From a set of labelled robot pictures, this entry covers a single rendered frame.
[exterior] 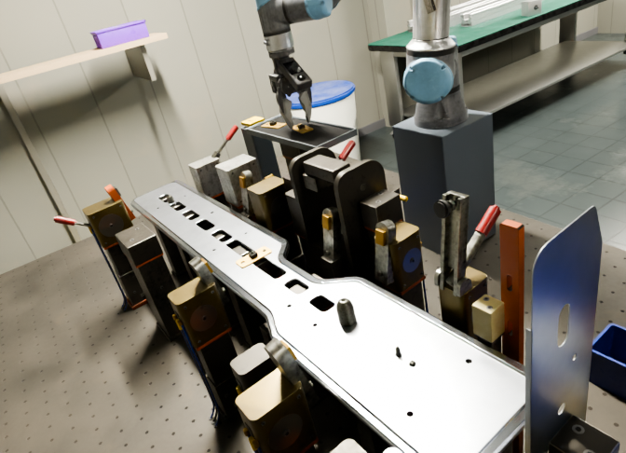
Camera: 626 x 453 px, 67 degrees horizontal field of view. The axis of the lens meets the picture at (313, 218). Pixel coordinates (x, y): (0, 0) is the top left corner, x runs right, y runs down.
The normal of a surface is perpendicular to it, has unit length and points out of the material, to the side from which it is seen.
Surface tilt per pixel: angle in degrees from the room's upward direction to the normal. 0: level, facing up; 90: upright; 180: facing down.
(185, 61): 90
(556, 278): 90
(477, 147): 90
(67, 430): 0
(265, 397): 0
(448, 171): 90
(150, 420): 0
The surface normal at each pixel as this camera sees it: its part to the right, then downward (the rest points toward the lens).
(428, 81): -0.31, 0.62
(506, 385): -0.20, -0.86
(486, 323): -0.78, 0.43
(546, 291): 0.59, 0.27
